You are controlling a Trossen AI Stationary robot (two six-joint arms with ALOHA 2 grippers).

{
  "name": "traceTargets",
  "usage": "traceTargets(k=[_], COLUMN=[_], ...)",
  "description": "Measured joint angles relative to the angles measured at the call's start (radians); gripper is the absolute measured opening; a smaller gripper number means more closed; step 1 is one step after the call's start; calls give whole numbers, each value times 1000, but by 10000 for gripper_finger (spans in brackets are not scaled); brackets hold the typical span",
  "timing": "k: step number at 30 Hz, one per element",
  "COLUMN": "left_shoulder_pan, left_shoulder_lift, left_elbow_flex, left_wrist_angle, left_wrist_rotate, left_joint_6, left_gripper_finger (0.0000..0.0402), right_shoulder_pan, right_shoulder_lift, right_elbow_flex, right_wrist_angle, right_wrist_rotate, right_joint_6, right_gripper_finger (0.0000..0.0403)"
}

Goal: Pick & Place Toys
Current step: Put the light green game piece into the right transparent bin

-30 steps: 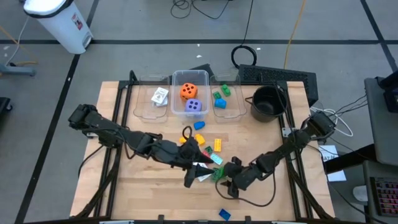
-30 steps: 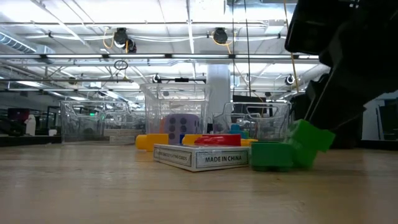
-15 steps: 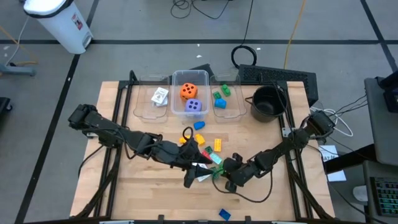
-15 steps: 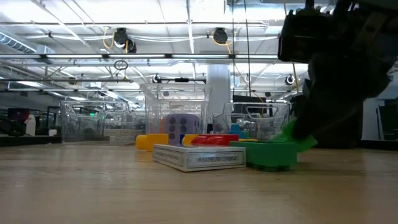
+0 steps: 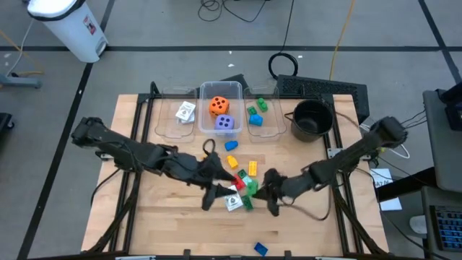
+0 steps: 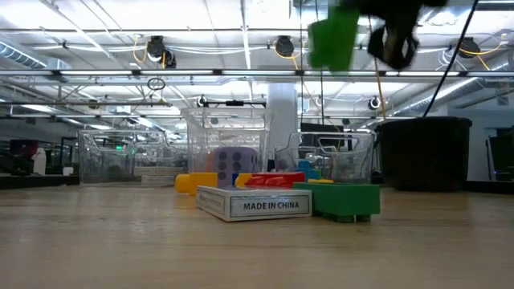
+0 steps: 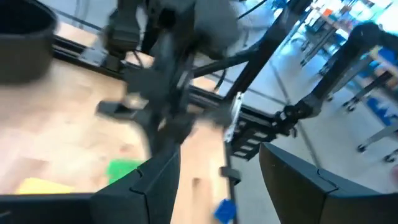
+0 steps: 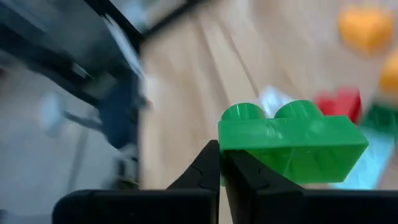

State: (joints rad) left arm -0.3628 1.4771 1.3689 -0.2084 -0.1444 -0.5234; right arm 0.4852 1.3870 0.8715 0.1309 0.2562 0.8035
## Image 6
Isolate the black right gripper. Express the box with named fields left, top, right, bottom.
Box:
left=341, top=0, right=448, bottom=71

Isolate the bright green long brick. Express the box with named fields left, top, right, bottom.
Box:
left=308, top=5, right=361, bottom=73

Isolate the blue heart-shaped block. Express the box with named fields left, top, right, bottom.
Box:
left=296, top=160, right=322, bottom=181

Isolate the purple foam die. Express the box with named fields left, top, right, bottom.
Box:
left=210, top=145, right=259, bottom=189

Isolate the black bucket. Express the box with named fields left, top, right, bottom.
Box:
left=375, top=116, right=474, bottom=193

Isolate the low clear plastic tray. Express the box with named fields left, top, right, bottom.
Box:
left=275, top=131, right=377, bottom=185
left=77, top=128, right=190, bottom=188

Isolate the white building column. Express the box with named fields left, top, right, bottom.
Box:
left=266, top=82, right=301, bottom=161

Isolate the black equipment rack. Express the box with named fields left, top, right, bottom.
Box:
left=484, top=127, right=514, bottom=182

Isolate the dark green long brick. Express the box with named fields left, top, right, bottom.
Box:
left=292, top=181, right=381, bottom=224

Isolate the tall clear plastic bin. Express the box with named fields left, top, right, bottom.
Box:
left=180, top=107, right=275, bottom=189

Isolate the red toy brick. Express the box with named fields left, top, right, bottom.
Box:
left=244, top=171, right=307, bottom=189

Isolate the long ceiling light strip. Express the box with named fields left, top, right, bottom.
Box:
left=0, top=68, right=514, bottom=78

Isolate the orange-yellow toy block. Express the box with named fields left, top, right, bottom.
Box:
left=174, top=172, right=219, bottom=197

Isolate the white bottle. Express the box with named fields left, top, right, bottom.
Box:
left=31, top=147, right=47, bottom=176

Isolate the dark computer monitor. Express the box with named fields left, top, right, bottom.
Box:
left=8, top=139, right=40, bottom=158

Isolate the black background table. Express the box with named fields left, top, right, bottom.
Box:
left=0, top=173, right=80, bottom=189

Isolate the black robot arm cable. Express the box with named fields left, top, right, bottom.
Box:
left=422, top=0, right=480, bottom=118

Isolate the yellow cable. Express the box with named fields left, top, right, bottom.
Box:
left=376, top=70, right=388, bottom=121

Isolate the black ceiling rail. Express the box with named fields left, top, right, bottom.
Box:
left=0, top=100, right=173, bottom=108

